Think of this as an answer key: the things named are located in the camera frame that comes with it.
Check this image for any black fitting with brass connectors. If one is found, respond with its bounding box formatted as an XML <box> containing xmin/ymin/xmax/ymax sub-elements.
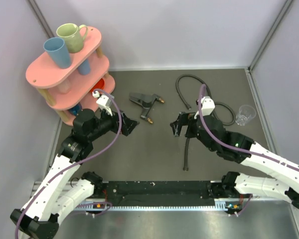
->
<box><xmin>129</xmin><ymin>93</ymin><xmax>164</xmax><ymax>124</ymax></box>

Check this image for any black rubber hose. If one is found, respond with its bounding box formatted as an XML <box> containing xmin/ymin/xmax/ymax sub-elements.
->
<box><xmin>175</xmin><ymin>74</ymin><xmax>236</xmax><ymax>172</ymax></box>

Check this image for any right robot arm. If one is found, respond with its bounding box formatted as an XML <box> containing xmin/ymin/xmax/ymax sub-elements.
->
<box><xmin>170</xmin><ymin>112</ymin><xmax>299</xmax><ymax>209</ymax></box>

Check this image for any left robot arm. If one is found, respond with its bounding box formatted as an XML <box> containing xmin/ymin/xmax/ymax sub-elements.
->
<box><xmin>10</xmin><ymin>109</ymin><xmax>139</xmax><ymax>239</ymax></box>

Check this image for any orange bowl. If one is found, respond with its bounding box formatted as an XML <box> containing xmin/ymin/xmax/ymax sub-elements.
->
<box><xmin>89</xmin><ymin>78</ymin><xmax>105</xmax><ymax>93</ymax></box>

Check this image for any dark blue cup bottom shelf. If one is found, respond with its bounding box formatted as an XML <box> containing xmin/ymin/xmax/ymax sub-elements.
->
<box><xmin>68</xmin><ymin>103</ymin><xmax>82</xmax><ymax>116</ymax></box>

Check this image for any clear plastic cup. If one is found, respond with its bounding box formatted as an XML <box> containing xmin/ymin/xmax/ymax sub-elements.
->
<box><xmin>235</xmin><ymin>105</ymin><xmax>257</xmax><ymax>126</ymax></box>

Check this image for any pink three-tier shelf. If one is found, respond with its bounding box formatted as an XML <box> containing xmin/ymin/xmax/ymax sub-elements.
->
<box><xmin>25</xmin><ymin>26</ymin><xmax>115</xmax><ymax>125</ymax></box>

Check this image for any small blue cup middle shelf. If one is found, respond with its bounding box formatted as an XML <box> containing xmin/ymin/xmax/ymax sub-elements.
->
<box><xmin>77</xmin><ymin>58</ymin><xmax>91</xmax><ymax>75</ymax></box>

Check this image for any translucent pink cup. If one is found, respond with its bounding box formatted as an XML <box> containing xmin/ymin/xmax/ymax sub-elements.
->
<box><xmin>56</xmin><ymin>79</ymin><xmax>71</xmax><ymax>94</ymax></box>

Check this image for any blue plastic tumbler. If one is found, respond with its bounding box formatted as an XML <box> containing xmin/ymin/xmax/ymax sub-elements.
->
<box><xmin>43</xmin><ymin>37</ymin><xmax>72</xmax><ymax>69</ymax></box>

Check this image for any green ceramic mug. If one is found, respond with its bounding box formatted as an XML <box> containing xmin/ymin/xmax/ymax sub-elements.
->
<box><xmin>56</xmin><ymin>23</ymin><xmax>89</xmax><ymax>53</ymax></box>

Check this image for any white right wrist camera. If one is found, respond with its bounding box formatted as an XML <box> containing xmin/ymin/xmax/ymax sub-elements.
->
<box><xmin>197</xmin><ymin>96</ymin><xmax>215</xmax><ymax>116</ymax></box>

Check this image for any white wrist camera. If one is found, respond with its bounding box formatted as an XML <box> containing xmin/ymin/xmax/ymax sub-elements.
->
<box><xmin>197</xmin><ymin>96</ymin><xmax>215</xmax><ymax>116</ymax></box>
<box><xmin>92</xmin><ymin>89</ymin><xmax>114</xmax><ymax>116</ymax></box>

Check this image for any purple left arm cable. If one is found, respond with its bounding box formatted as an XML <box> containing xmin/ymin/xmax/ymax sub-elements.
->
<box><xmin>13</xmin><ymin>88</ymin><xmax>123</xmax><ymax>239</ymax></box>

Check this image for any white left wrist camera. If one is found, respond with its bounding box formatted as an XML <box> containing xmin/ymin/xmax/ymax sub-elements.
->
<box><xmin>92</xmin><ymin>89</ymin><xmax>114</xmax><ymax>116</ymax></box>

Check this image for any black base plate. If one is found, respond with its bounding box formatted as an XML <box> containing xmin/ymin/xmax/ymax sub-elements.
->
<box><xmin>74</xmin><ymin>180</ymin><xmax>240</xmax><ymax>207</ymax></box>

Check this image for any grey slotted cable duct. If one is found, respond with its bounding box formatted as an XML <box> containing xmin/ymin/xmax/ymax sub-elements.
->
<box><xmin>74</xmin><ymin>201</ymin><xmax>228</xmax><ymax>212</ymax></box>

